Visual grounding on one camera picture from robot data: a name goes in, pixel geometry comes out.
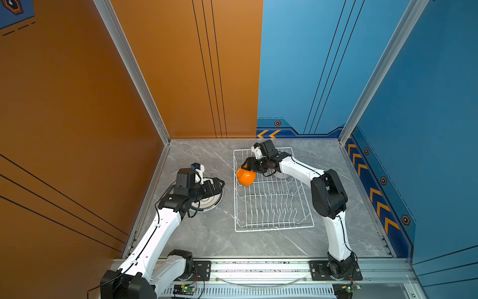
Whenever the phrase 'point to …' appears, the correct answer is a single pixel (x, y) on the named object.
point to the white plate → (208, 204)
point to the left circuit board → (183, 289)
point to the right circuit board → (345, 290)
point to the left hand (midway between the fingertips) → (217, 183)
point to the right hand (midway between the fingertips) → (244, 167)
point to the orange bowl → (246, 177)
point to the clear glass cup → (214, 172)
